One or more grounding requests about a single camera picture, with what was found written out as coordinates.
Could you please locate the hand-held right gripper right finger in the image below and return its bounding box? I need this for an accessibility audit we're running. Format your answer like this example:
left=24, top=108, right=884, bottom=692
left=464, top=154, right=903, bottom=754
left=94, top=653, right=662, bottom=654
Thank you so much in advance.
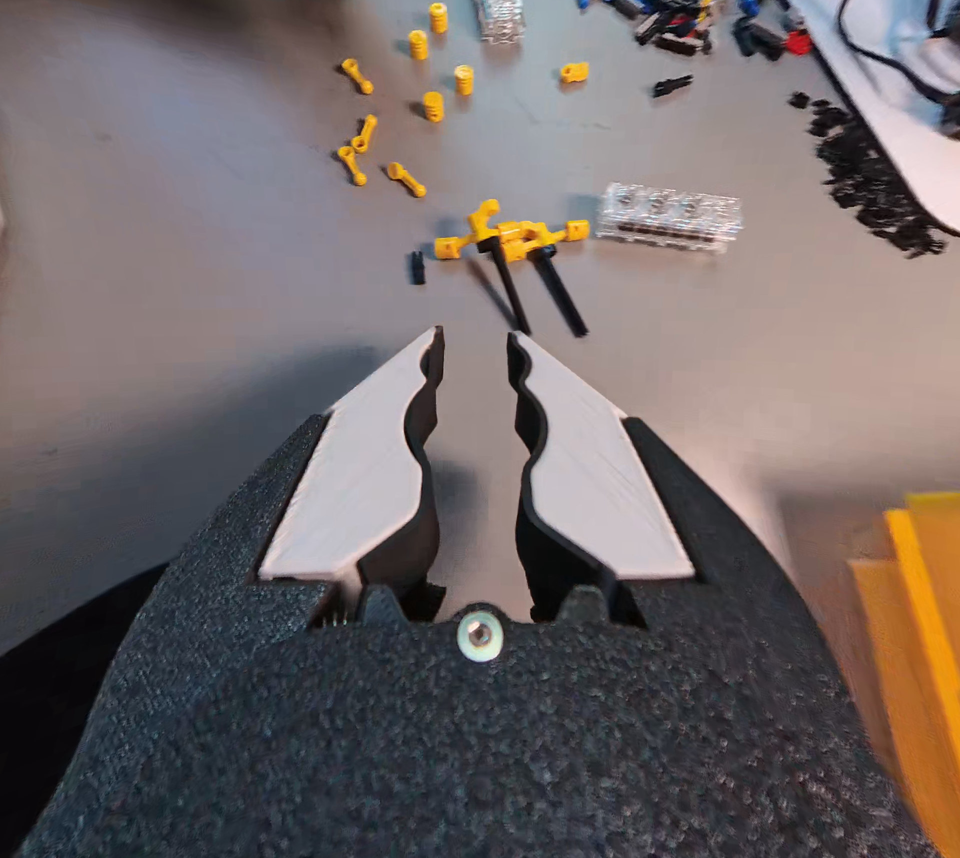
left=506, top=330, right=696, bottom=582

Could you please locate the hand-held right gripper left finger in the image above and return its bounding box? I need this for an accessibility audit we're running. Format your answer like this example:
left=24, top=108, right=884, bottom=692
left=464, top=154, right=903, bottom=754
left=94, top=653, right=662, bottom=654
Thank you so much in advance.
left=257, top=326, right=446, bottom=582

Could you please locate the yellow piston crank assembly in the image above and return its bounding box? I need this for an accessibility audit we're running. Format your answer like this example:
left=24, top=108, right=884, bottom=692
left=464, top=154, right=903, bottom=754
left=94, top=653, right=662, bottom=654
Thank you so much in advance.
left=433, top=198, right=534, bottom=338
left=498, top=219, right=591, bottom=339

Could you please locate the yellow plastic bin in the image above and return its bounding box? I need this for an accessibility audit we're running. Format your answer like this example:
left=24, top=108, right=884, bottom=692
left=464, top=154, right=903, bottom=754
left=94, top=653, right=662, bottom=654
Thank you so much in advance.
left=847, top=491, right=960, bottom=858

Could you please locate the grey desk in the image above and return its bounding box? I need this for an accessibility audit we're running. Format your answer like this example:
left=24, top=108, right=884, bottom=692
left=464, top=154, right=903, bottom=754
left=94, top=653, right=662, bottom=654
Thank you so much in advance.
left=0, top=0, right=960, bottom=837

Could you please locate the pile of black clip pins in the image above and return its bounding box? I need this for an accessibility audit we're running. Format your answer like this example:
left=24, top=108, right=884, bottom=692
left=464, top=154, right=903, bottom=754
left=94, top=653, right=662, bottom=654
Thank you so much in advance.
left=787, top=89, right=948, bottom=259

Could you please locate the dark cloth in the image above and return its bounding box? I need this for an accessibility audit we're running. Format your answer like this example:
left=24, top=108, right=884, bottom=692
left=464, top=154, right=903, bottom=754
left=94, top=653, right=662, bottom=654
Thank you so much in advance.
left=0, top=564, right=168, bottom=858

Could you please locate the black motor cable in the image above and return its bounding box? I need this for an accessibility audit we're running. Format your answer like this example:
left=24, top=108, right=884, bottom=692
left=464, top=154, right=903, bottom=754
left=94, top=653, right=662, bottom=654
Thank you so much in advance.
left=836, top=0, right=960, bottom=124

